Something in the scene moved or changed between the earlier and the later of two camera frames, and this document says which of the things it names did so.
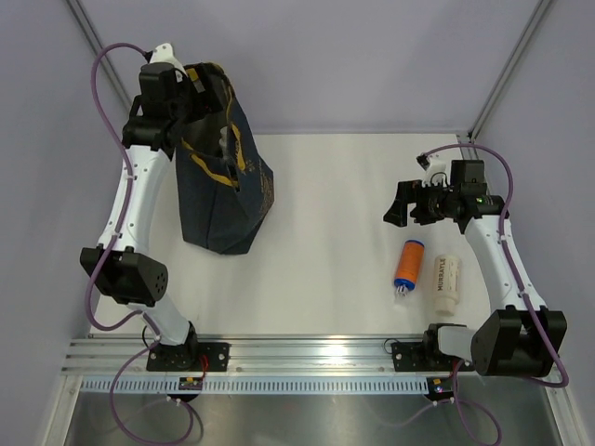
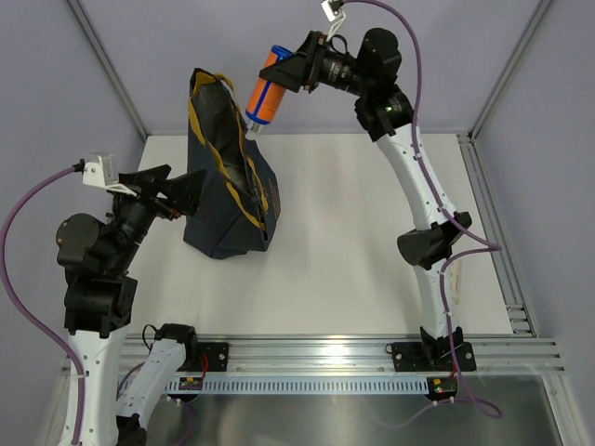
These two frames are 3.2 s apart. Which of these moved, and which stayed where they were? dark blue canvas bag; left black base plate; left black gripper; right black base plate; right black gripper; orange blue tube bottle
Moved: orange blue tube bottle; left black gripper; dark blue canvas bag; right black gripper
Stayed: right black base plate; left black base plate
